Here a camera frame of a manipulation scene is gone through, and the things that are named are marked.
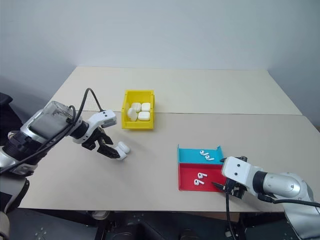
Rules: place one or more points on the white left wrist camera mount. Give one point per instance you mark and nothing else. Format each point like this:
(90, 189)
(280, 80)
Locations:
(103, 116)

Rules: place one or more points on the closed white earbud case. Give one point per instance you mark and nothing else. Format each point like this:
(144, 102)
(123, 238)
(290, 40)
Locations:
(146, 107)
(131, 113)
(144, 116)
(136, 106)

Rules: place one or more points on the white earbud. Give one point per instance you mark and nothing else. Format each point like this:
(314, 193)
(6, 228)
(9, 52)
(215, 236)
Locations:
(201, 152)
(208, 157)
(200, 175)
(196, 182)

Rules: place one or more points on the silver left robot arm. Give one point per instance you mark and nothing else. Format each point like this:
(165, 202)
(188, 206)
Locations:
(43, 122)

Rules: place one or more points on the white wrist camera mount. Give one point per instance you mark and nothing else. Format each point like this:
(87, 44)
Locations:
(237, 170)
(103, 116)

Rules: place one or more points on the red plastic tray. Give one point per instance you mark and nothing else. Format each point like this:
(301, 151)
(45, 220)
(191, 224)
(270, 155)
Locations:
(187, 176)

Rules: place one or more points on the white earbud case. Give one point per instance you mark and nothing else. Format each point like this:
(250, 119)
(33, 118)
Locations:
(136, 106)
(131, 113)
(144, 116)
(123, 149)
(146, 107)

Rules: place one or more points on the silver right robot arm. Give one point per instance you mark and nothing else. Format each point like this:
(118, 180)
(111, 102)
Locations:
(280, 183)

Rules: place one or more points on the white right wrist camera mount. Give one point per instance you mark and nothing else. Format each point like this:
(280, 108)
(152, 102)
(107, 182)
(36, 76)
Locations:
(237, 170)

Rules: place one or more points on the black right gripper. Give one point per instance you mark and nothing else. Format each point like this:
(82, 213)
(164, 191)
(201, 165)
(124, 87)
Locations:
(235, 188)

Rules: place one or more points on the yellow plastic bin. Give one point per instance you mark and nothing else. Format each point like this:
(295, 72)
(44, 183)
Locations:
(128, 124)

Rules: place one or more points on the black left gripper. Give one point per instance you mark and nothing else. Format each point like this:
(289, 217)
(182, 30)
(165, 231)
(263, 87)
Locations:
(93, 142)

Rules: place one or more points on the silver robot torso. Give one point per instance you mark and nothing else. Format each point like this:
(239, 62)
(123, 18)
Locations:
(12, 190)

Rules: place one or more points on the blue plastic tray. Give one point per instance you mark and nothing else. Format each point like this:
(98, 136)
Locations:
(187, 155)

